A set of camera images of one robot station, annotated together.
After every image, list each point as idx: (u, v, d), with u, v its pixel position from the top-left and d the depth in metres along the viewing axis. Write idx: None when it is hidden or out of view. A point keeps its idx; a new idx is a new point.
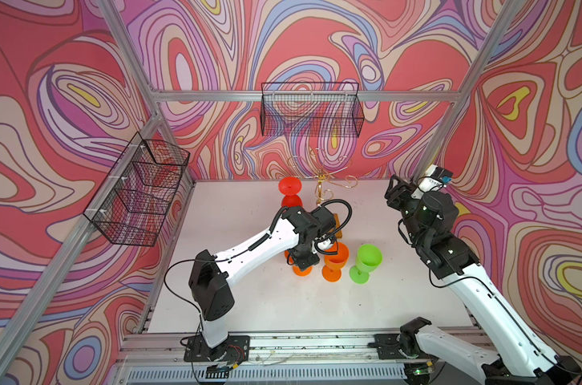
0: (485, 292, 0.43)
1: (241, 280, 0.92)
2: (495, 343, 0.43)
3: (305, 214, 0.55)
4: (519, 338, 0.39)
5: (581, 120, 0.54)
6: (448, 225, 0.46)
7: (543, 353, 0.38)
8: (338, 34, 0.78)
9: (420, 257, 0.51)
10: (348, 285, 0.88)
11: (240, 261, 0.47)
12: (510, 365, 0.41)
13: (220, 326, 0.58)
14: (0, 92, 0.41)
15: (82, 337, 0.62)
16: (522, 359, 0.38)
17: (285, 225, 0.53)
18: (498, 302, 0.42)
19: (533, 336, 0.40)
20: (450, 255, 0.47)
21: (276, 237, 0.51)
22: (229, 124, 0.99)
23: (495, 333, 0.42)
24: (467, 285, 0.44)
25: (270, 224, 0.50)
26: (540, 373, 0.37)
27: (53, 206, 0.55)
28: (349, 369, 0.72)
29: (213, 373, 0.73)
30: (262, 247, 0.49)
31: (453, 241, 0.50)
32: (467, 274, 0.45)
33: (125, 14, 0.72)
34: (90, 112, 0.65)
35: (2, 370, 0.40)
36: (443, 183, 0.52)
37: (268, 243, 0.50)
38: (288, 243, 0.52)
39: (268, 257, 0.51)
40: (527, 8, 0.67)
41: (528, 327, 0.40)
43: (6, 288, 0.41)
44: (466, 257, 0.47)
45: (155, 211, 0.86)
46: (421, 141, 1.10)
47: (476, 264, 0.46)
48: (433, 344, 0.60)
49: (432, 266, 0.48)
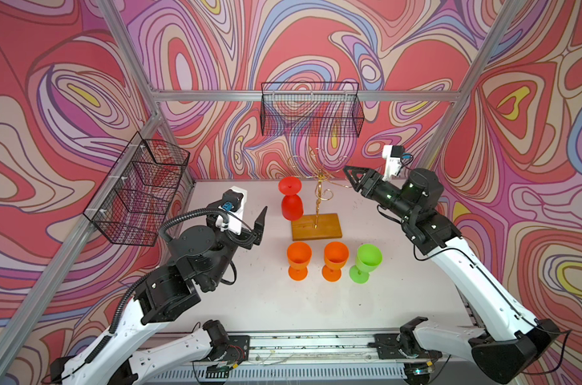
0: (467, 264, 0.44)
1: (241, 280, 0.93)
2: (479, 314, 0.44)
3: (168, 282, 0.39)
4: (499, 304, 0.41)
5: (581, 119, 0.54)
6: (433, 203, 0.48)
7: (523, 317, 0.40)
8: (338, 34, 0.78)
9: (405, 234, 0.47)
10: (347, 285, 0.88)
11: (81, 375, 0.38)
12: (494, 333, 0.42)
13: (168, 361, 0.54)
14: (0, 92, 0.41)
15: (82, 337, 0.62)
16: (503, 323, 0.40)
17: (134, 314, 0.39)
18: (479, 272, 0.44)
19: (515, 301, 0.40)
20: (433, 230, 0.48)
21: (122, 335, 0.38)
22: (229, 123, 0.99)
23: (479, 302, 0.43)
24: (450, 257, 0.45)
25: (111, 325, 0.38)
26: (520, 335, 0.38)
27: (53, 206, 0.55)
28: (349, 369, 0.72)
29: (213, 373, 0.73)
30: (105, 353, 0.38)
31: (437, 217, 0.51)
32: (450, 246, 0.46)
33: (125, 14, 0.72)
34: (90, 112, 0.65)
35: (2, 370, 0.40)
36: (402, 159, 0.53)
37: (109, 346, 0.38)
38: (147, 331, 0.39)
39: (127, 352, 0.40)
40: (527, 7, 0.67)
41: (509, 293, 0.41)
43: (6, 287, 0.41)
44: (449, 231, 0.48)
45: (155, 211, 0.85)
46: (421, 141, 1.10)
47: (458, 237, 0.47)
48: (430, 335, 0.60)
49: (417, 242, 0.49)
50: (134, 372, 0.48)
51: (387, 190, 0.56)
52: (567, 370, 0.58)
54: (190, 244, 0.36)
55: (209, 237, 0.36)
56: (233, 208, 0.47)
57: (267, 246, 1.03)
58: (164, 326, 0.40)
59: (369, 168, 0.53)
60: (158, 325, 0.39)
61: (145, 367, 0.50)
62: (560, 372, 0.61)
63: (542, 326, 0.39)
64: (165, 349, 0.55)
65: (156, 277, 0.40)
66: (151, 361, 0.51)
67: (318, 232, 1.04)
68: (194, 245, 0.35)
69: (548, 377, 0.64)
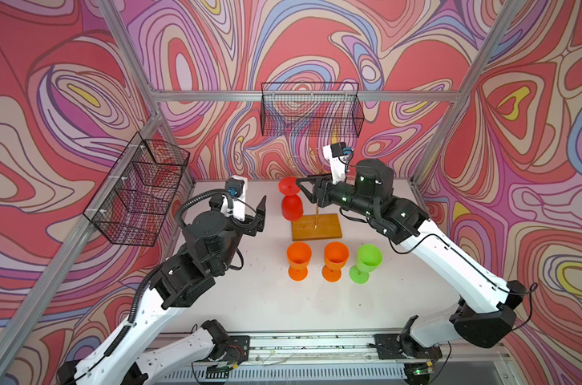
0: (442, 245, 0.43)
1: (242, 280, 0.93)
2: (458, 291, 0.44)
3: (183, 268, 0.41)
4: (478, 280, 0.41)
5: (580, 120, 0.54)
6: (388, 190, 0.46)
7: (498, 286, 0.41)
8: (338, 34, 0.78)
9: (376, 229, 0.47)
10: (348, 285, 0.88)
11: (99, 370, 0.37)
12: (473, 307, 0.43)
13: (178, 360, 0.54)
14: (1, 92, 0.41)
15: (82, 337, 0.62)
16: (485, 299, 0.40)
17: (151, 301, 0.40)
18: (454, 252, 0.43)
19: (487, 272, 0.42)
20: (403, 218, 0.45)
21: (142, 324, 0.39)
22: (229, 124, 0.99)
23: (458, 281, 0.43)
24: (426, 245, 0.43)
25: (128, 315, 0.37)
26: (502, 306, 0.39)
27: (54, 206, 0.55)
28: (349, 369, 0.72)
29: (213, 373, 0.73)
30: (124, 344, 0.38)
31: (398, 202, 0.48)
32: (426, 233, 0.44)
33: (125, 14, 0.72)
34: (90, 113, 0.65)
35: (2, 370, 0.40)
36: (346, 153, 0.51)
37: (129, 336, 0.38)
38: (167, 317, 0.40)
39: (146, 341, 0.40)
40: (527, 8, 0.67)
41: (481, 266, 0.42)
43: (6, 288, 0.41)
44: (417, 216, 0.46)
45: (155, 211, 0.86)
46: (421, 141, 1.10)
47: (426, 220, 0.46)
48: (420, 331, 0.62)
49: (390, 233, 0.45)
50: (144, 372, 0.47)
51: (341, 192, 0.53)
52: (567, 370, 0.58)
54: (204, 226, 0.38)
55: (221, 220, 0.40)
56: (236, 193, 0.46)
57: (267, 246, 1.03)
58: (180, 314, 0.42)
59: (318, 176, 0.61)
60: (173, 310, 0.40)
61: (155, 367, 0.49)
62: (560, 372, 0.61)
63: (517, 291, 0.41)
64: (171, 348, 0.55)
65: (171, 265, 0.42)
66: (158, 361, 0.51)
67: (318, 232, 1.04)
68: (208, 226, 0.38)
69: (548, 376, 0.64)
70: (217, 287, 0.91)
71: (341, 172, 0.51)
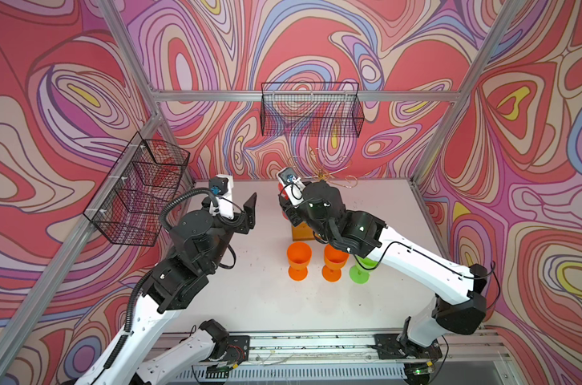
0: (405, 249, 0.44)
1: (242, 280, 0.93)
2: (431, 288, 0.44)
3: (175, 270, 0.42)
4: (445, 274, 0.42)
5: (580, 120, 0.54)
6: (340, 208, 0.45)
7: (463, 275, 0.42)
8: (338, 34, 0.78)
9: (341, 249, 0.46)
10: (348, 285, 0.88)
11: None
12: (448, 301, 0.43)
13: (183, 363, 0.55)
14: (1, 92, 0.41)
15: (82, 337, 0.62)
16: (456, 291, 0.41)
17: (146, 306, 0.40)
18: (417, 253, 0.44)
19: (450, 264, 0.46)
20: (361, 233, 0.44)
21: (139, 330, 0.38)
22: (229, 124, 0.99)
23: (429, 280, 0.43)
24: (390, 252, 0.43)
25: (123, 324, 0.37)
26: (471, 294, 0.41)
27: (54, 206, 0.55)
28: (349, 369, 0.72)
29: (213, 373, 0.73)
30: (125, 354, 0.38)
31: (354, 216, 0.48)
32: (389, 241, 0.44)
33: (125, 14, 0.72)
34: (90, 112, 0.65)
35: (2, 370, 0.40)
36: (290, 180, 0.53)
37: (128, 344, 0.38)
38: (164, 321, 0.40)
39: (145, 349, 0.40)
40: (527, 8, 0.67)
41: (446, 261, 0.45)
43: (6, 288, 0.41)
44: (374, 225, 0.46)
45: (155, 211, 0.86)
46: (421, 141, 1.10)
47: (385, 228, 0.46)
48: (418, 332, 0.60)
49: (354, 250, 0.44)
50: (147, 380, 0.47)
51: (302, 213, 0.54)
52: (567, 370, 0.58)
54: (191, 226, 0.39)
55: (208, 217, 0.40)
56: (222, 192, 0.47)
57: (267, 246, 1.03)
58: (175, 316, 0.42)
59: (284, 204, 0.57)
60: (171, 313, 0.40)
61: (157, 374, 0.49)
62: (560, 372, 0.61)
63: (481, 277, 0.42)
64: (171, 354, 0.55)
65: (161, 269, 0.42)
66: (159, 367, 0.51)
67: None
68: (196, 226, 0.39)
69: (548, 376, 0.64)
70: (217, 287, 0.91)
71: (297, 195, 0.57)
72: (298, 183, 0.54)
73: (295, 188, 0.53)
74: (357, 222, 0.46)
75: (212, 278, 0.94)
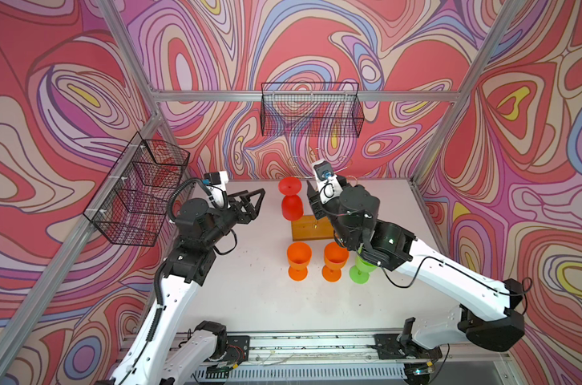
0: (437, 265, 0.42)
1: (242, 280, 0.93)
2: (463, 303, 0.43)
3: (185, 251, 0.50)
4: (479, 290, 0.40)
5: (580, 120, 0.54)
6: (375, 219, 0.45)
7: (499, 291, 0.41)
8: (338, 34, 0.78)
9: (370, 262, 0.44)
10: (348, 285, 0.88)
11: (145, 360, 0.39)
12: (481, 317, 0.42)
13: (194, 356, 0.55)
14: (1, 92, 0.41)
15: (82, 337, 0.62)
16: (493, 308, 0.39)
17: (172, 284, 0.45)
18: (450, 268, 0.42)
19: (484, 278, 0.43)
20: (393, 245, 0.43)
21: (171, 304, 0.44)
22: (229, 124, 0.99)
23: (461, 295, 0.42)
24: (422, 266, 0.42)
25: (156, 297, 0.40)
26: (508, 311, 0.39)
27: (54, 206, 0.55)
28: (349, 369, 0.72)
29: (213, 373, 0.73)
30: (163, 326, 0.41)
31: (385, 226, 0.46)
32: (421, 255, 0.43)
33: (125, 14, 0.72)
34: (90, 113, 0.65)
35: (2, 370, 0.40)
36: (325, 177, 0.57)
37: (163, 318, 0.42)
38: (190, 295, 0.46)
39: (177, 325, 0.44)
40: (527, 8, 0.67)
41: (478, 274, 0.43)
43: (6, 288, 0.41)
44: (404, 237, 0.45)
45: (155, 211, 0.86)
46: (421, 141, 1.10)
47: (414, 240, 0.45)
48: (426, 336, 0.60)
49: (384, 264, 0.42)
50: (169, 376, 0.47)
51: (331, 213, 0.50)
52: (567, 370, 0.58)
54: (189, 212, 0.47)
55: (201, 203, 0.48)
56: (215, 181, 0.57)
57: (267, 246, 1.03)
58: (194, 293, 0.47)
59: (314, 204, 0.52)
60: (195, 288, 0.47)
61: (176, 371, 0.49)
62: (560, 372, 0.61)
63: (517, 293, 0.41)
64: (177, 354, 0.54)
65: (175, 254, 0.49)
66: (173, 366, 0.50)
67: (318, 233, 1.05)
68: (192, 212, 0.47)
69: (548, 376, 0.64)
70: (217, 287, 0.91)
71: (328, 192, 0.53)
72: (333, 182, 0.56)
73: (328, 186, 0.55)
74: (385, 233, 0.45)
75: (212, 278, 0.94)
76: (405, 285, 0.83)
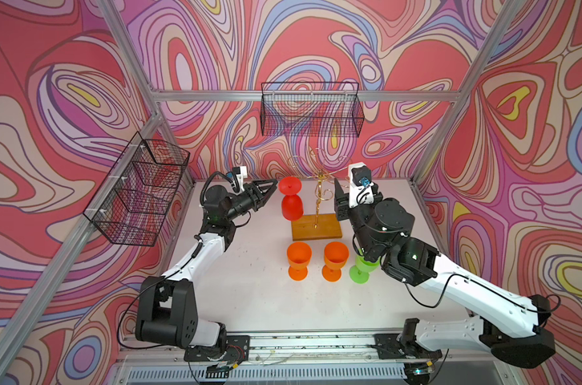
0: (462, 280, 0.42)
1: (242, 279, 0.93)
2: (489, 318, 0.42)
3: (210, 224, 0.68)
4: (507, 307, 0.40)
5: (581, 119, 0.54)
6: (408, 237, 0.39)
7: (527, 308, 0.40)
8: (338, 34, 0.78)
9: (395, 277, 0.44)
10: (347, 285, 0.88)
11: (189, 267, 0.49)
12: (509, 333, 0.41)
13: (204, 324, 0.57)
14: (0, 91, 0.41)
15: (82, 336, 0.62)
16: (520, 325, 0.39)
17: (209, 235, 0.61)
18: (475, 284, 0.42)
19: (510, 295, 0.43)
20: (417, 262, 0.43)
21: (212, 241, 0.59)
22: (229, 123, 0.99)
23: (487, 311, 0.41)
24: (446, 282, 0.41)
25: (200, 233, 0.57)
26: (537, 329, 0.38)
27: (54, 206, 0.55)
28: (349, 369, 0.72)
29: (213, 373, 0.73)
30: (204, 251, 0.55)
31: (411, 243, 0.46)
32: (451, 272, 0.43)
33: (125, 14, 0.72)
34: (90, 112, 0.65)
35: (2, 370, 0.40)
36: (364, 184, 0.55)
37: (205, 247, 0.56)
38: (216, 249, 0.59)
39: (208, 262, 0.55)
40: (527, 8, 0.67)
41: (503, 290, 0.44)
43: (6, 287, 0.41)
44: (427, 253, 0.44)
45: (155, 211, 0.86)
46: (421, 141, 1.10)
47: (438, 256, 0.44)
48: (433, 341, 0.59)
49: (409, 280, 0.42)
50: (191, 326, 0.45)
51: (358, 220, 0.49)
52: (567, 370, 0.58)
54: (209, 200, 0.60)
55: (218, 192, 0.61)
56: (236, 174, 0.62)
57: (267, 245, 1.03)
58: (220, 252, 0.60)
59: (340, 202, 0.52)
60: (223, 245, 0.61)
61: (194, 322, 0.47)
62: (560, 372, 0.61)
63: (545, 310, 0.40)
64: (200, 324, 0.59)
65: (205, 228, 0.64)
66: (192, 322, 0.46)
67: (318, 232, 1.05)
68: (211, 198, 0.61)
69: (548, 377, 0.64)
70: (218, 287, 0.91)
71: (360, 198, 0.50)
72: (369, 190, 0.52)
73: (363, 192, 0.51)
74: (410, 249, 0.45)
75: (212, 277, 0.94)
76: (430, 304, 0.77)
